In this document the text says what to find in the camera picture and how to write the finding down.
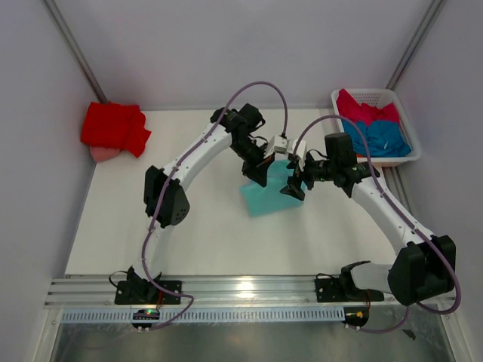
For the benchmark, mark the aluminium mounting rail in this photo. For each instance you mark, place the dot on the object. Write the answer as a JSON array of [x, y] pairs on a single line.
[[97, 291]]

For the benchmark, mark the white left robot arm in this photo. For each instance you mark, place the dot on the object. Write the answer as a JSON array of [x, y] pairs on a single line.
[[165, 192]]

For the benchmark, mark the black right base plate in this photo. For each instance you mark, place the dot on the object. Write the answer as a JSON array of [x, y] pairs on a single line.
[[332, 289]]

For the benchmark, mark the blue t shirt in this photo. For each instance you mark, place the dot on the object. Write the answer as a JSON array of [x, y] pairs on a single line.
[[384, 139]]

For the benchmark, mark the pink folded t shirt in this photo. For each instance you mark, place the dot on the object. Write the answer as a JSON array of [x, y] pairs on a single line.
[[101, 154]]

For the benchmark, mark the magenta t shirt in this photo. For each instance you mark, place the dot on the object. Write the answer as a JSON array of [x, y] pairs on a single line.
[[351, 109]]

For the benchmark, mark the teal t shirt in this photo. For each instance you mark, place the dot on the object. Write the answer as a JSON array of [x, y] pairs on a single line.
[[261, 201]]

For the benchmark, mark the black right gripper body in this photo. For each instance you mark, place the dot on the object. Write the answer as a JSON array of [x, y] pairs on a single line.
[[298, 176]]

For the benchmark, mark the red folded t shirt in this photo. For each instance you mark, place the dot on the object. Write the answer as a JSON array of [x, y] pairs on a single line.
[[115, 126]]

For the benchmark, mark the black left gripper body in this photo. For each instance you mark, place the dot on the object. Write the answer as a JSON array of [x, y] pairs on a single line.
[[256, 161]]

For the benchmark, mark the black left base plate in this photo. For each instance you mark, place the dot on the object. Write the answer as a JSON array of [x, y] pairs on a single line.
[[128, 293]]

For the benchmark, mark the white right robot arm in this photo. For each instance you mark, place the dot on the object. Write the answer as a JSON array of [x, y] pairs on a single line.
[[424, 264]]

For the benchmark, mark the white plastic basket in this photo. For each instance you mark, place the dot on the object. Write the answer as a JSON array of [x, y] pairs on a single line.
[[380, 98]]

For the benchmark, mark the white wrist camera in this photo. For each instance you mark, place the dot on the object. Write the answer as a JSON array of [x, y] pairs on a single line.
[[276, 145], [296, 152]]

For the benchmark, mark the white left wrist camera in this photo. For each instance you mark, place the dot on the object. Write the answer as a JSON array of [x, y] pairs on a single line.
[[276, 145]]

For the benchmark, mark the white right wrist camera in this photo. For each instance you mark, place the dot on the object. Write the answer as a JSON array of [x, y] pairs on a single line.
[[296, 152]]

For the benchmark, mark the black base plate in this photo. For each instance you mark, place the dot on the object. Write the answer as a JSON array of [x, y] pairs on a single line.
[[332, 289], [128, 293]]

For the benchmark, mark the white slotted cable duct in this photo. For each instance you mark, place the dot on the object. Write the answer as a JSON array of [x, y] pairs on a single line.
[[201, 315]]

